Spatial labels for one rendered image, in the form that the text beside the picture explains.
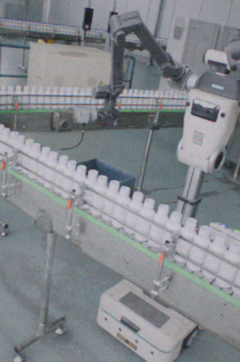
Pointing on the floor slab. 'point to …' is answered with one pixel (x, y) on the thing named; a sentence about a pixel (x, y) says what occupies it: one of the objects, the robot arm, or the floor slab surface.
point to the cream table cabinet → (67, 67)
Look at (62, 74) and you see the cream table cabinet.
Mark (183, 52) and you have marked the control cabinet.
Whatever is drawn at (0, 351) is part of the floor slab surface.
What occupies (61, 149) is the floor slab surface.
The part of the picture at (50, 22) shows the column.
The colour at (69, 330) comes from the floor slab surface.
